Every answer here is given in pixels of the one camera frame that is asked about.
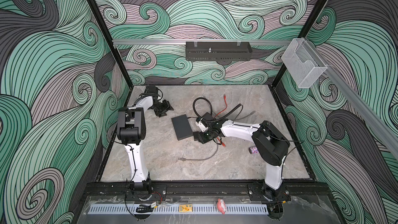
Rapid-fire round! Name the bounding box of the black network switch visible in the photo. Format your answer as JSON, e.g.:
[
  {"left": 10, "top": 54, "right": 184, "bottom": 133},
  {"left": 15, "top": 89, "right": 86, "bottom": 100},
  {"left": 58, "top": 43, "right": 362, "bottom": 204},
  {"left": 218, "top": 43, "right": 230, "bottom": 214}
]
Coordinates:
[{"left": 172, "top": 115, "right": 193, "bottom": 141}]

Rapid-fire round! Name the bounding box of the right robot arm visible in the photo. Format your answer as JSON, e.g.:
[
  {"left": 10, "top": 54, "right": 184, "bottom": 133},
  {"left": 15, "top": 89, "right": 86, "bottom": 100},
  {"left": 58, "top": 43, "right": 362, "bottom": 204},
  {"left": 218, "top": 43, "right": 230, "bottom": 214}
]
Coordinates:
[{"left": 195, "top": 116, "right": 290, "bottom": 190}]

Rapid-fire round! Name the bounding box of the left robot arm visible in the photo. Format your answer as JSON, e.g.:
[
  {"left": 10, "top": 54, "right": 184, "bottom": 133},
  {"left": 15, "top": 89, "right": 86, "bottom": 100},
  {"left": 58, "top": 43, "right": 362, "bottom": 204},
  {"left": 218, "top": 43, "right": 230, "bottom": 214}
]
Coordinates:
[{"left": 117, "top": 86, "right": 173, "bottom": 194}]

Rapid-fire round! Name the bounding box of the glittery purple microphone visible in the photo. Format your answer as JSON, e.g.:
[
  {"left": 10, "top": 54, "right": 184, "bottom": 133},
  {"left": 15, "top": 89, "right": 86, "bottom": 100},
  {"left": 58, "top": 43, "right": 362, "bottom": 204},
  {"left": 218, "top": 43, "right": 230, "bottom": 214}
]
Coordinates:
[{"left": 248, "top": 146, "right": 258, "bottom": 154}]

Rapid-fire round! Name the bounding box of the yellow label tag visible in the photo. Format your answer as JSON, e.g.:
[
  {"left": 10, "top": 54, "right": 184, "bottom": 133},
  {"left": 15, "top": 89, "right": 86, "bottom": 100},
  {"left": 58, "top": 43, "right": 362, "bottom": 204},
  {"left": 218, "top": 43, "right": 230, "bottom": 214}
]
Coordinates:
[{"left": 178, "top": 204, "right": 193, "bottom": 213}]

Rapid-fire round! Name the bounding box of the red ethernet cable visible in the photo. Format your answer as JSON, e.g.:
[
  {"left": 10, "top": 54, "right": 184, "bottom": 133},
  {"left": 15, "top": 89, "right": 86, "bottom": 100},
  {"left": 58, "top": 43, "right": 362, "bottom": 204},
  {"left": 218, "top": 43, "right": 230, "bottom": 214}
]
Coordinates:
[{"left": 212, "top": 94, "right": 229, "bottom": 147}]

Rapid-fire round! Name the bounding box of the black wall-mounted tray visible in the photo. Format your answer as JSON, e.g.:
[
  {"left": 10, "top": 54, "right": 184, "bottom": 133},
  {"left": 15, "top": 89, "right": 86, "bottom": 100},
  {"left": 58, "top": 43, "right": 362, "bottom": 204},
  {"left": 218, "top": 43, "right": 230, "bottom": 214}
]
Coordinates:
[{"left": 185, "top": 41, "right": 253, "bottom": 62}]

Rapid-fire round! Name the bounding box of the pink toy on duct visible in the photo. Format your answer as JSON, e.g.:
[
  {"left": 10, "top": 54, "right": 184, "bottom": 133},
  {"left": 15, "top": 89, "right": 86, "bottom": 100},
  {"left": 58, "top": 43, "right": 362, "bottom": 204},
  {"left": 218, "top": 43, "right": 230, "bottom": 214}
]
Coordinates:
[{"left": 216, "top": 199, "right": 227, "bottom": 215}]

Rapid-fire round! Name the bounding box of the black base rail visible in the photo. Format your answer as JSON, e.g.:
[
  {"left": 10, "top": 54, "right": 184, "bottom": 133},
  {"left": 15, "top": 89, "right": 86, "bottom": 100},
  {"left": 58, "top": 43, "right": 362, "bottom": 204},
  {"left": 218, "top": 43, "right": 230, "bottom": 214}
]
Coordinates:
[{"left": 83, "top": 179, "right": 331, "bottom": 202}]

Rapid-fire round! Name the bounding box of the clear plastic wall bin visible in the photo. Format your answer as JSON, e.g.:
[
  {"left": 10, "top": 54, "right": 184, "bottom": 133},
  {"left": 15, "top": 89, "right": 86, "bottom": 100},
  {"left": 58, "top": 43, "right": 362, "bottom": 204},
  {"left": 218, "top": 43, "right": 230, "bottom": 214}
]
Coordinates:
[{"left": 282, "top": 38, "right": 327, "bottom": 89}]

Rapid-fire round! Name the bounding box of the white slotted cable duct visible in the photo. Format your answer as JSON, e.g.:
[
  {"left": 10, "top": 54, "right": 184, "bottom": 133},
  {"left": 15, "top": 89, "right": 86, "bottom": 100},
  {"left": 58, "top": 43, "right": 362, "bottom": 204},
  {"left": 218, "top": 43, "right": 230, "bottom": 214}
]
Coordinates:
[{"left": 88, "top": 204, "right": 268, "bottom": 215}]

